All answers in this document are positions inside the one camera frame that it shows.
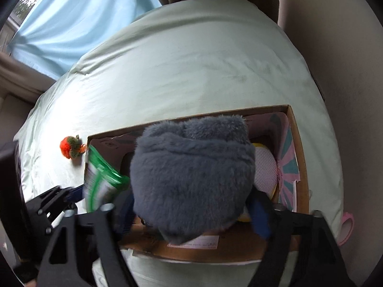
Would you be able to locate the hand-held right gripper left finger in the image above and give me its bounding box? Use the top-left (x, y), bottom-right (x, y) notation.
top-left (36, 193), bottom-right (136, 287)

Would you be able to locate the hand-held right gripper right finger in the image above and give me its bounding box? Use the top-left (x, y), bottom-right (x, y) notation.
top-left (248, 190), bottom-right (358, 287)

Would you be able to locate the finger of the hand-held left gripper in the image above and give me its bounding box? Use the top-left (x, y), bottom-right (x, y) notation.
top-left (28, 185), bottom-right (85, 213)
top-left (36, 205), bottom-right (77, 237)

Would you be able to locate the green and white packet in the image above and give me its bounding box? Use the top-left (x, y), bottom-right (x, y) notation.
top-left (82, 145), bottom-right (131, 213)

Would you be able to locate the cardboard box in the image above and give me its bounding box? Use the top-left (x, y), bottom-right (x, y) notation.
top-left (87, 105), bottom-right (310, 265)

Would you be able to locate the grey plush towel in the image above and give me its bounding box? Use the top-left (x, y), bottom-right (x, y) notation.
top-left (131, 114), bottom-right (257, 245)

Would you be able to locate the orange plush strawberry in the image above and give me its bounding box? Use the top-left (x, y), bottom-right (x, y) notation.
top-left (60, 134), bottom-right (87, 160)

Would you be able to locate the pink looped item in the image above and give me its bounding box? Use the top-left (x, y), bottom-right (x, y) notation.
top-left (338, 212), bottom-right (355, 243)

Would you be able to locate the beige headboard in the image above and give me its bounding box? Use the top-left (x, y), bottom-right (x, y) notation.
top-left (0, 93), bottom-right (40, 144)

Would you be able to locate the light blue hanging cloth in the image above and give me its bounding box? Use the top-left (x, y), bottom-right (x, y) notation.
top-left (7, 0), bottom-right (164, 81)

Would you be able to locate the window with white frame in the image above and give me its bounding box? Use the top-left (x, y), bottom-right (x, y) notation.
top-left (0, 0), bottom-right (58, 53)

